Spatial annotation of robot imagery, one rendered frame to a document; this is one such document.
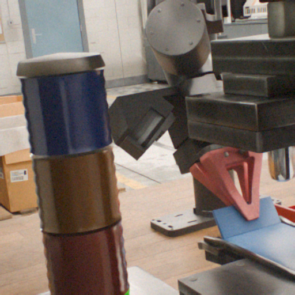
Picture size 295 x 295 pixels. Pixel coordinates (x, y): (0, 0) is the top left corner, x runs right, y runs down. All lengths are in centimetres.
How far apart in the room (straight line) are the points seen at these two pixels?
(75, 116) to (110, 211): 5
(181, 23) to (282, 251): 23
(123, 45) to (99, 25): 55
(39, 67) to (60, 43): 1144
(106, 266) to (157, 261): 57
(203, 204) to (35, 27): 1069
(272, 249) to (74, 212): 36
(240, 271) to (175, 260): 28
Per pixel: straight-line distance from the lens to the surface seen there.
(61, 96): 28
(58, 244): 30
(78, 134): 29
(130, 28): 1218
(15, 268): 92
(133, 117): 65
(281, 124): 49
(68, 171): 29
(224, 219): 67
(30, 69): 29
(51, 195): 30
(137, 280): 77
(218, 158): 66
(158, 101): 66
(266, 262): 60
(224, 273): 59
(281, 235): 66
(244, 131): 49
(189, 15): 64
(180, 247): 91
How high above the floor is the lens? 121
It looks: 11 degrees down
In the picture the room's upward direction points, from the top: 6 degrees counter-clockwise
